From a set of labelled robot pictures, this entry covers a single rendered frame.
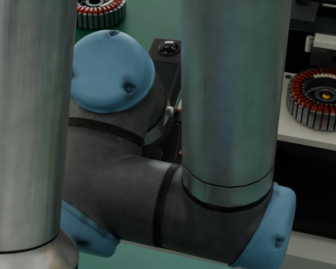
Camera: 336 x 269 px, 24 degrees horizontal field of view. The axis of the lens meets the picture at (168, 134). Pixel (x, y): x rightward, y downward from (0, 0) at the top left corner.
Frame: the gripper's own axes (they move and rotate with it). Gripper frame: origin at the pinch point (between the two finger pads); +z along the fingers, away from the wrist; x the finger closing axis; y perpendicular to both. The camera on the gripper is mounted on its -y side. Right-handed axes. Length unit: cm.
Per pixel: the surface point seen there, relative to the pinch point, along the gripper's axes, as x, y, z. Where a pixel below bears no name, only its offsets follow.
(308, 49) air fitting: 14.3, -22.9, 21.0
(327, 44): 17.5, -19.1, 7.7
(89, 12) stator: -23.3, -25.6, 22.6
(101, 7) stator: -21.7, -27.1, 23.7
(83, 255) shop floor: -36, 11, 93
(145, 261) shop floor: -20, 10, 94
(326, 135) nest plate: 19.3, -6.7, 10.8
